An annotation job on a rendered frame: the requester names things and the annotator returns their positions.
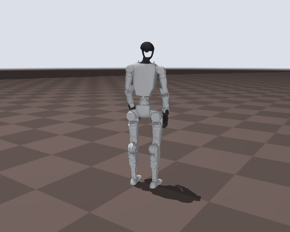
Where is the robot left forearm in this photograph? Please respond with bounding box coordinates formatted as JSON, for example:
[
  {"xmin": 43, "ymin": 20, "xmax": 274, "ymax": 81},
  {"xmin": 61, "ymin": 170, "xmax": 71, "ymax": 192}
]
[{"xmin": 125, "ymin": 90, "xmax": 134, "ymax": 108}]

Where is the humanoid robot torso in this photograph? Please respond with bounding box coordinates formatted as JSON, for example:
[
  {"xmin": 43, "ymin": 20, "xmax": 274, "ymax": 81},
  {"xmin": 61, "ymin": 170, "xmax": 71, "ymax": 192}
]
[{"xmin": 133, "ymin": 61, "xmax": 158, "ymax": 118}]

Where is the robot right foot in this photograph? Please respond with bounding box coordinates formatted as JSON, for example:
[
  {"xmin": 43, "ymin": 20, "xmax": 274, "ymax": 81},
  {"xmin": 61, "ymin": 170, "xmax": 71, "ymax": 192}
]
[{"xmin": 149, "ymin": 179, "xmax": 162, "ymax": 189}]

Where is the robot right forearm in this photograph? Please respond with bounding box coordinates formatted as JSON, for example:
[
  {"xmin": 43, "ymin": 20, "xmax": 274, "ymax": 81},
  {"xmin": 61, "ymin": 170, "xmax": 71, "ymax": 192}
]
[{"xmin": 161, "ymin": 92, "xmax": 169, "ymax": 113}]

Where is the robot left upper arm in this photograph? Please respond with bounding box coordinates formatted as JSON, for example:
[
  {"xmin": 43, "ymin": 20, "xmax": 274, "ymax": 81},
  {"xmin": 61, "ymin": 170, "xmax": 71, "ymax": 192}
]
[{"xmin": 125, "ymin": 64, "xmax": 134, "ymax": 92}]

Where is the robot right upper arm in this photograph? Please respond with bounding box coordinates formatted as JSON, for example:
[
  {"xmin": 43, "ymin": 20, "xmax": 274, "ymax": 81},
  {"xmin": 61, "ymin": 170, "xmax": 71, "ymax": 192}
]
[{"xmin": 156, "ymin": 65, "xmax": 168, "ymax": 95}]

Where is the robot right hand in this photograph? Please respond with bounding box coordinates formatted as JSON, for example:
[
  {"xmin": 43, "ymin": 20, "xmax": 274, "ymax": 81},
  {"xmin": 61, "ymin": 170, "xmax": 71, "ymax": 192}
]
[{"xmin": 162, "ymin": 110, "xmax": 169, "ymax": 128}]

